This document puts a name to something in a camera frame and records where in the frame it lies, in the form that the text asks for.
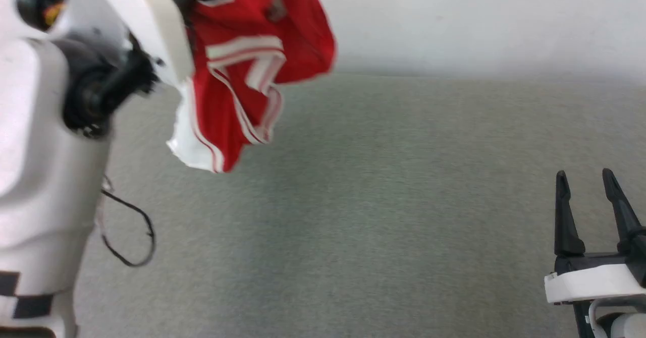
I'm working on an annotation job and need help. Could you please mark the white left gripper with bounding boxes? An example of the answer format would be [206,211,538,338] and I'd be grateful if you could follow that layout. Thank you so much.
[90,0,212,89]

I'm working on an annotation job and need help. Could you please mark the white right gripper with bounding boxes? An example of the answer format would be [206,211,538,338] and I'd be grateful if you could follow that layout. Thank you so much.
[544,168,646,338]

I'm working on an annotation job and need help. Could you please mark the red and white jersey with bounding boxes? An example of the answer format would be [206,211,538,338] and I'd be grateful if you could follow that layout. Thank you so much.
[167,0,337,174]

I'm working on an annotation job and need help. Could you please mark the thin black cable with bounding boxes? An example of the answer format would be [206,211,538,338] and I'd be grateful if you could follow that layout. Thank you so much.
[100,176,156,268]

